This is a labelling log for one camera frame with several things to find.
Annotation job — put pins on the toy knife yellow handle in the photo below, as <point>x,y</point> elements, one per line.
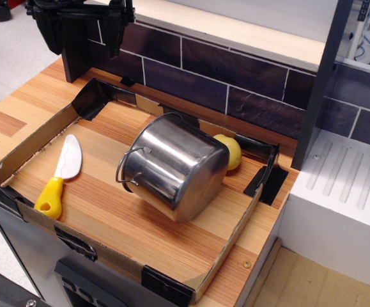
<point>68,167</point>

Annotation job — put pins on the cardboard fence with black tape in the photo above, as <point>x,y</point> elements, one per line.
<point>109,247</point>

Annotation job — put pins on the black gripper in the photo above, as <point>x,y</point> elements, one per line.
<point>47,14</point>

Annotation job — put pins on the stainless steel metal pot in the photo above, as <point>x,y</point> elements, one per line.
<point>174,166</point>

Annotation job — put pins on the white dish drying rack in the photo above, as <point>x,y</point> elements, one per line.
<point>336,176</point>

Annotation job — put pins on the yellow toy potato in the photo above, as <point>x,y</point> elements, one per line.
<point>235,151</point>

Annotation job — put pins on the dark grey vertical post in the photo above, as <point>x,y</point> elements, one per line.
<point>314,115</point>

